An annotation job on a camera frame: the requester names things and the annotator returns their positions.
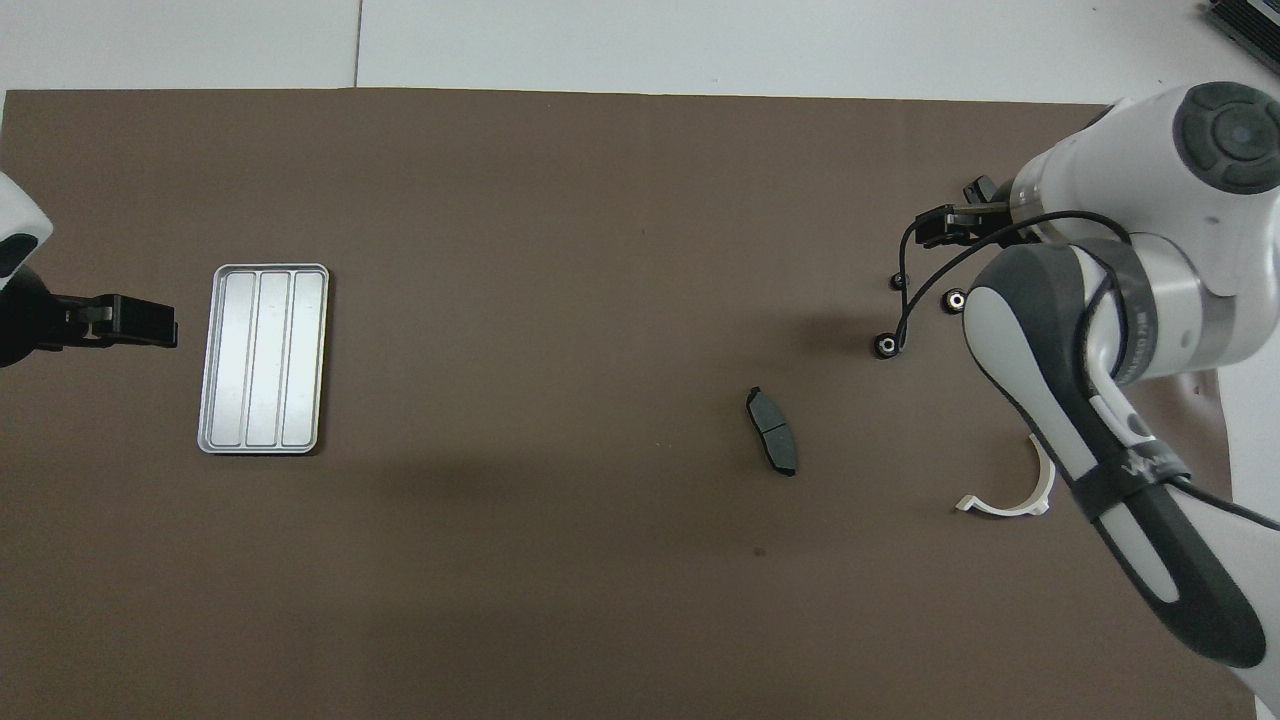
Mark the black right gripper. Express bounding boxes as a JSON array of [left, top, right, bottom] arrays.
[[916, 199, 1037, 250]]

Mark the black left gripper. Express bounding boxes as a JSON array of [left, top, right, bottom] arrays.
[[0, 265, 180, 369]]

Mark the silver metal tray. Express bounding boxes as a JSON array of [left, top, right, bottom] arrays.
[[197, 263, 331, 456]]

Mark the slim dark grey brake pad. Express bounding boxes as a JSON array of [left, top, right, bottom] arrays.
[[745, 385, 801, 478]]

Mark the dark grey ribbed device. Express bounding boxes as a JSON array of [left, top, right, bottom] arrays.
[[1203, 0, 1280, 76]]

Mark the brown table mat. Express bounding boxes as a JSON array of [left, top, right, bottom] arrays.
[[0, 88, 1256, 720]]

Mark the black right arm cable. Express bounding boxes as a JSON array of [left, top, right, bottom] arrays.
[[897, 205, 1280, 531]]

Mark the white curved plastic bracket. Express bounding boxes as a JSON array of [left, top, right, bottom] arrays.
[[955, 432, 1057, 519]]

